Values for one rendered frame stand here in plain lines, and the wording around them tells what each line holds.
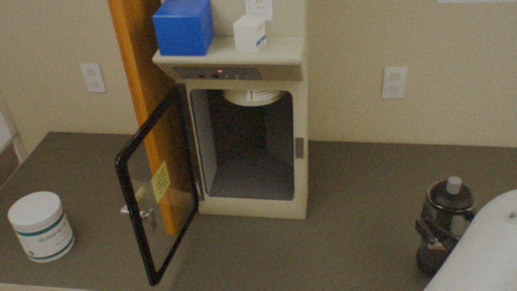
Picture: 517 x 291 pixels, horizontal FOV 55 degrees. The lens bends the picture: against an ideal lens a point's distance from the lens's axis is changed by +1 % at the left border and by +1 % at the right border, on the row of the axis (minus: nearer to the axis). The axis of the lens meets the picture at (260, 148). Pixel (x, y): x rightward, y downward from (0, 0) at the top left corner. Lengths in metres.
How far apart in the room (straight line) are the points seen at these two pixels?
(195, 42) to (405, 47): 0.78
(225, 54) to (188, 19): 0.11
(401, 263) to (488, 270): 0.92
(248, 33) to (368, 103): 0.76
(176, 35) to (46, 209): 0.63
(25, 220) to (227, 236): 0.53
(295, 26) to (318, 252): 0.61
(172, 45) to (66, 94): 0.95
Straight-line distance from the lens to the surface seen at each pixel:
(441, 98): 1.74
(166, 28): 1.07
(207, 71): 1.12
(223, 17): 1.15
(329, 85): 1.69
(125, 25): 1.12
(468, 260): 0.48
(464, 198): 1.18
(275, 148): 1.56
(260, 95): 1.25
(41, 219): 1.42
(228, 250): 1.40
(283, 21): 1.13
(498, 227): 0.47
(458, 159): 1.75
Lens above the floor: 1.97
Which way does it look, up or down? 36 degrees down
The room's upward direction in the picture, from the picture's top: 4 degrees counter-clockwise
